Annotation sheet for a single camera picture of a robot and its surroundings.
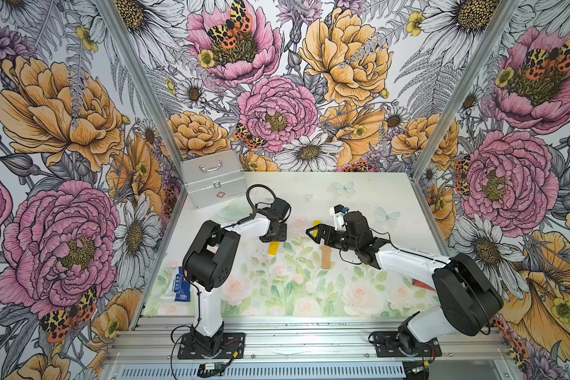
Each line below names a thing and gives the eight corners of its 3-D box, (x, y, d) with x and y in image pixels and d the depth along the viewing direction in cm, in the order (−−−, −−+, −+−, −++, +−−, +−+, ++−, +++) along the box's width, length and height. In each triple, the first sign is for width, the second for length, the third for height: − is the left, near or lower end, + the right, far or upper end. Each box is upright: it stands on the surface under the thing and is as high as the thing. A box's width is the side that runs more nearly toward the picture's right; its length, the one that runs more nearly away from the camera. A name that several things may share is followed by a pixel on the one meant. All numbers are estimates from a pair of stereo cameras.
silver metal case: (197, 212, 109) (186, 189, 97) (191, 185, 120) (180, 161, 108) (252, 195, 116) (248, 171, 104) (242, 171, 128) (236, 146, 115)
